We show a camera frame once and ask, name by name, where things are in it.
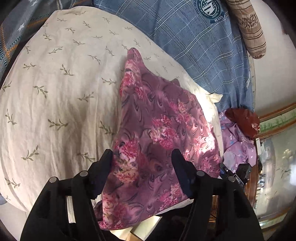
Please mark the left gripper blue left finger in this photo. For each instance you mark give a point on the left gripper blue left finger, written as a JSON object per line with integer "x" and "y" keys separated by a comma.
{"x": 98, "y": 173}

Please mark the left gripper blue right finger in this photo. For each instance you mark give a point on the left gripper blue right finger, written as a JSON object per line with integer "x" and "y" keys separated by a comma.
{"x": 185, "y": 172}

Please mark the magenta floral garment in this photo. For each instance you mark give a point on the magenta floral garment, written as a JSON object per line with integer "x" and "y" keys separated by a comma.
{"x": 157, "y": 116}

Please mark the lilac floral garment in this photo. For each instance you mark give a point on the lilac floral garment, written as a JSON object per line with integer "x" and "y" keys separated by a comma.
{"x": 238, "y": 149}

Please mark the red plastic bag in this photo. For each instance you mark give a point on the red plastic bag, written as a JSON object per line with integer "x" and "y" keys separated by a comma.
{"x": 247, "y": 121}

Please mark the cream leaf-print pillow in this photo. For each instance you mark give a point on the cream leaf-print pillow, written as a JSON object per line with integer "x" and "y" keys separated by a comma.
{"x": 59, "y": 101}

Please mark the blue plaid quilt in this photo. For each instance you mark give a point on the blue plaid quilt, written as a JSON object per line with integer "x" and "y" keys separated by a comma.
{"x": 202, "y": 36}

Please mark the striped beige bolster pillow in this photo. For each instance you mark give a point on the striped beige bolster pillow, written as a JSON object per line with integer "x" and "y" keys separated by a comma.
{"x": 250, "y": 28}

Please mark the grey star-logo pillowcase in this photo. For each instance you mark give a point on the grey star-logo pillowcase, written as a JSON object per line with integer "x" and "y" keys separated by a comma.
{"x": 21, "y": 19}

